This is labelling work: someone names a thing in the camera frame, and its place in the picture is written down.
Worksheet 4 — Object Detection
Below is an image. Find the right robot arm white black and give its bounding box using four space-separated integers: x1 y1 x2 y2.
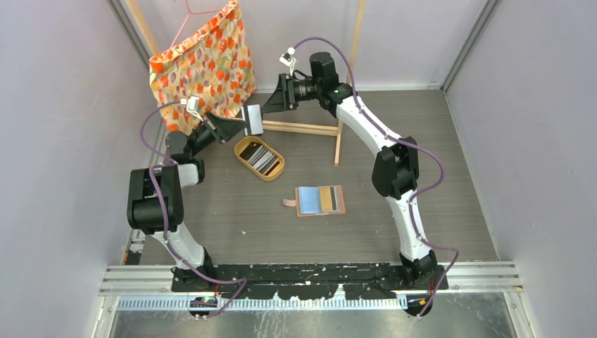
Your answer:
261 49 437 289

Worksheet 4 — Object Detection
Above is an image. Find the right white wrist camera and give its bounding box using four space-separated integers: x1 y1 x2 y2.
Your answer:
279 46 297 76

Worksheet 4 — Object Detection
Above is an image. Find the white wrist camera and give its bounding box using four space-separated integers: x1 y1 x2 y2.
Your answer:
279 46 297 76
179 96 204 123

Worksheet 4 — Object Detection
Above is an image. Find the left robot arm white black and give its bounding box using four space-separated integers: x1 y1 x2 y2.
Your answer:
127 113 246 292

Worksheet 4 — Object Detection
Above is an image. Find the aluminium rail frame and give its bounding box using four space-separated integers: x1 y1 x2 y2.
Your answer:
100 262 523 315

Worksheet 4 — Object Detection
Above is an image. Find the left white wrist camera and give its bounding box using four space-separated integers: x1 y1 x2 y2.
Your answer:
179 96 204 123

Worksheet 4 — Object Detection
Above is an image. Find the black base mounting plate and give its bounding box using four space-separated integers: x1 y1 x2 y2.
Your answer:
170 263 448 300

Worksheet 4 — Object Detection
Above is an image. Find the pink clothes hanger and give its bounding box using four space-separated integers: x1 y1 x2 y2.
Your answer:
169 0 225 48

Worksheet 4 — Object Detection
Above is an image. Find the brown leather card holder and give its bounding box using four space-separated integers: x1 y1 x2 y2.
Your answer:
282 185 346 217

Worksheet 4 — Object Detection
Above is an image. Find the orange oval tray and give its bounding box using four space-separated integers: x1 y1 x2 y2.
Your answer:
234 136 285 182

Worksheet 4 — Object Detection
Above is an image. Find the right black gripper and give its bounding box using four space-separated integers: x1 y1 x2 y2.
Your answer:
260 74 320 115

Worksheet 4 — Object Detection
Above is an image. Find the wooden clothes rack frame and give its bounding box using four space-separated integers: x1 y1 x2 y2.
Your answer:
123 0 366 167

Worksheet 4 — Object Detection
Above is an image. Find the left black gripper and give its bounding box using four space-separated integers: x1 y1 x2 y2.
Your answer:
190 111 249 158

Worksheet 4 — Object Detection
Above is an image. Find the stack of credit cards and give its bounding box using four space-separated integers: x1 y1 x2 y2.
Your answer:
240 142 280 176

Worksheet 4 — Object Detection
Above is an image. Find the silver grey credit card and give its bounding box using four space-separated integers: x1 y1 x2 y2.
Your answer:
241 104 264 136

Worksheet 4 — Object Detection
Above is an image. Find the orange floral fabric bag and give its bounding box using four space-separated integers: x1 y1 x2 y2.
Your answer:
149 1 257 134

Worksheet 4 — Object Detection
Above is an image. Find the gold striped credit card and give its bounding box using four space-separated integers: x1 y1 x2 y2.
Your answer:
318 186 340 213

